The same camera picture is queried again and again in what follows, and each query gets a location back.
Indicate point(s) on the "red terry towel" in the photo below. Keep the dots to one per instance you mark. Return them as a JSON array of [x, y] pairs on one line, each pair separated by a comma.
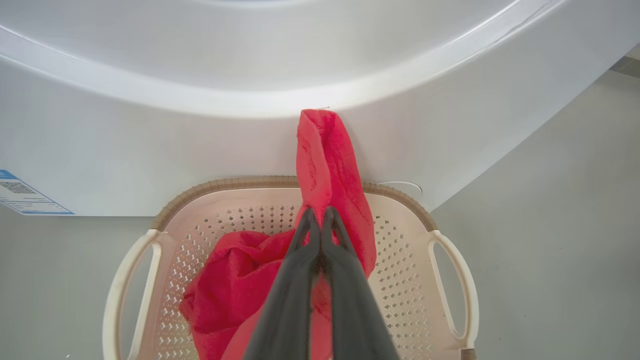
[[325, 165]]

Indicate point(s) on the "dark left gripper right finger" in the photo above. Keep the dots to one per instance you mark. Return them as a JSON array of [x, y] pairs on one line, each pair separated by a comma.
[[352, 300]]

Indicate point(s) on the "cream plastic laundry basket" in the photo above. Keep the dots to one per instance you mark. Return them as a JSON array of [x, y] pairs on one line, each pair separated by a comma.
[[400, 280]]

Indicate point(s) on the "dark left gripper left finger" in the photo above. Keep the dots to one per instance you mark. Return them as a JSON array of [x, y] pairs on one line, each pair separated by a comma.
[[290, 300]]

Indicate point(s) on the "blue white energy label sticker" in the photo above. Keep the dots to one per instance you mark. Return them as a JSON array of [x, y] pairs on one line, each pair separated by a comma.
[[27, 199]]

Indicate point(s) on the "white front-load washing machine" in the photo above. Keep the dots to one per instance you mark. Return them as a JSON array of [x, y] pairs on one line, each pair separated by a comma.
[[150, 150]]

